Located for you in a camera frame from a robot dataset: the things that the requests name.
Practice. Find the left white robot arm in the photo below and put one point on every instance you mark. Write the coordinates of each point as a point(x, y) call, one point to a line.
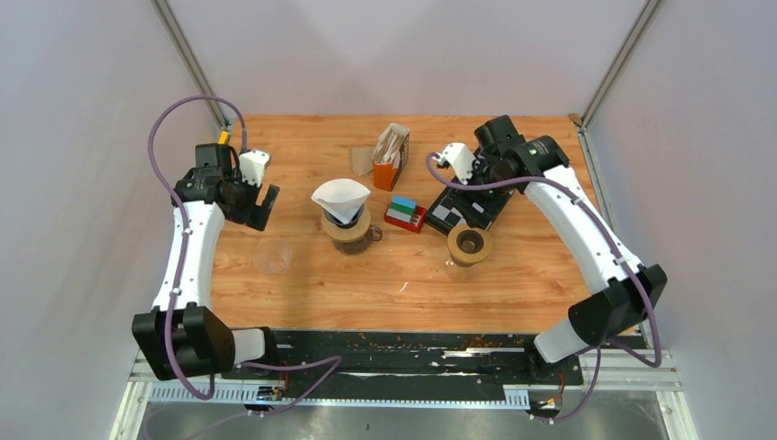
point(181, 336)

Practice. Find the white paper coffee filter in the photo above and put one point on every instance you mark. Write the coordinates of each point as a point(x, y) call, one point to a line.
point(341, 198)

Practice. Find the brown paper filter on table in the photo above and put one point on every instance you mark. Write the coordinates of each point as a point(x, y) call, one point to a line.
point(360, 159)

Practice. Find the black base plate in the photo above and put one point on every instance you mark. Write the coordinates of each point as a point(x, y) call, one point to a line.
point(487, 356)

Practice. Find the orange filter box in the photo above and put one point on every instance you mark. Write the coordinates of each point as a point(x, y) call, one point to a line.
point(390, 156)

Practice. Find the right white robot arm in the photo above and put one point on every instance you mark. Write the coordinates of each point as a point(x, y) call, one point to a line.
point(623, 292)

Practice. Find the aluminium frame rail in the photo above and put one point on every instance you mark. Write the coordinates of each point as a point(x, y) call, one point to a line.
point(618, 371)

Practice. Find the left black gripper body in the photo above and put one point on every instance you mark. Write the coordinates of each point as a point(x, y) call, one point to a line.
point(246, 197)

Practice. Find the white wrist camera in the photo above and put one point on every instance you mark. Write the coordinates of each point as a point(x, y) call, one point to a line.
point(253, 165)
point(460, 159)

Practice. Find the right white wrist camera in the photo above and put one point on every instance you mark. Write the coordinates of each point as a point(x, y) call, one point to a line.
point(460, 159)

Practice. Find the glass coffee carafe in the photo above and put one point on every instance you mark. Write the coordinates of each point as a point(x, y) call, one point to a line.
point(373, 235)

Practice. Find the red toy brick stack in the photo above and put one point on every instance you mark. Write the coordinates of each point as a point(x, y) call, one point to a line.
point(405, 213)

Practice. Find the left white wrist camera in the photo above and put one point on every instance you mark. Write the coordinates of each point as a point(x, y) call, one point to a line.
point(253, 165)

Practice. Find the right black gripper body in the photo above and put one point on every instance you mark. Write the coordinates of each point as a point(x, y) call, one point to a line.
point(490, 201)

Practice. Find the clear glass beaker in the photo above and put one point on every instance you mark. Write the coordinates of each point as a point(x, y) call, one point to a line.
point(459, 271)

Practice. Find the black white chessboard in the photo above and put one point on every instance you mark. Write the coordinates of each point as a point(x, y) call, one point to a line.
point(475, 209)

